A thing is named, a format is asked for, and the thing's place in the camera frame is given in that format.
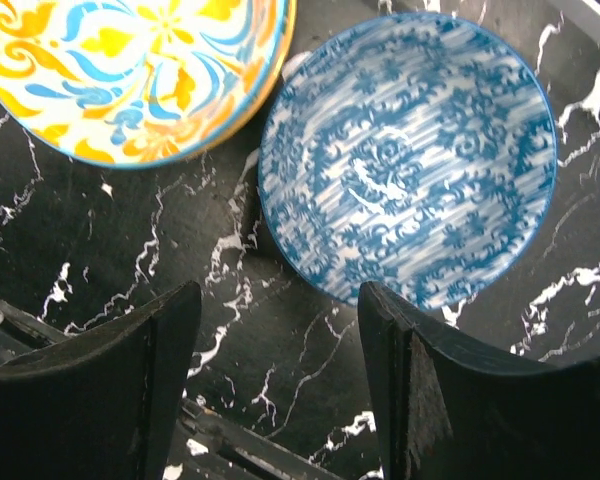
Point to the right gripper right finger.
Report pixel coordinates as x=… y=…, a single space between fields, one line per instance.
x=448 y=406

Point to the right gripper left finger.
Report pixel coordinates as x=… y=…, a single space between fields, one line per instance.
x=102 y=404

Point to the blue white patterned bowl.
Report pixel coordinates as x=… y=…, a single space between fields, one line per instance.
x=417 y=150

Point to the orange blue floral bowl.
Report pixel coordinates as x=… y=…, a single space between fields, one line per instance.
x=132 y=84

